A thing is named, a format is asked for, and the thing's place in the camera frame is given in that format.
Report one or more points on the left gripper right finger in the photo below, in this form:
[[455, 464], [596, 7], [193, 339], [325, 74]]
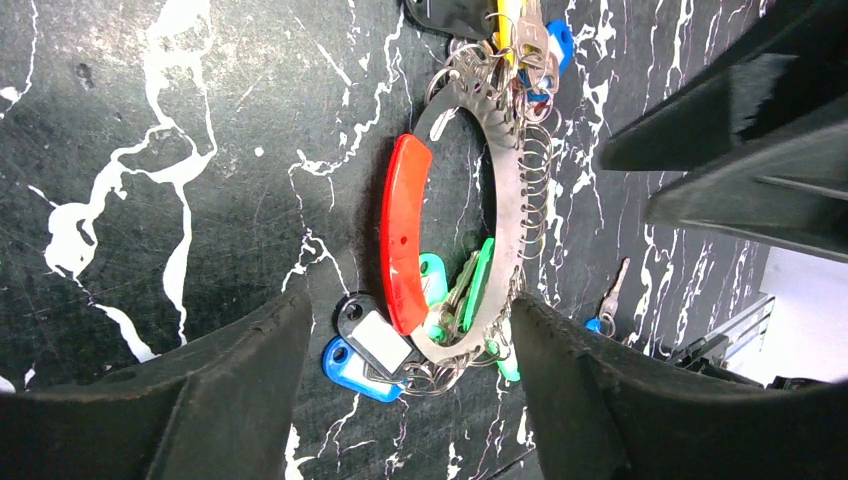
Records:
[[601, 410]]

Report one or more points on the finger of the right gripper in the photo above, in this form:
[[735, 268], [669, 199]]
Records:
[[788, 193], [788, 63]]

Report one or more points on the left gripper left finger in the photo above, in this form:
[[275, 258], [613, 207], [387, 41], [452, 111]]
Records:
[[219, 407]]

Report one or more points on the green key tag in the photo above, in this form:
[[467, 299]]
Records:
[[453, 310]]

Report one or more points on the metal key organizer red handle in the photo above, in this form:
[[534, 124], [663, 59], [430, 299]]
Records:
[[476, 165]]

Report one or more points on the silver loose key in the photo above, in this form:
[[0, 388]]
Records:
[[610, 302]]

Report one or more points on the black key tag white label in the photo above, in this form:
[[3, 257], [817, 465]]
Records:
[[360, 321]]

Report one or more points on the blue key tag on ring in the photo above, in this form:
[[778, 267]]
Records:
[[345, 367]]

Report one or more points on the aluminium rail frame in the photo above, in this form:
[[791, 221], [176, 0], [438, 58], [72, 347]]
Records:
[[721, 353]]

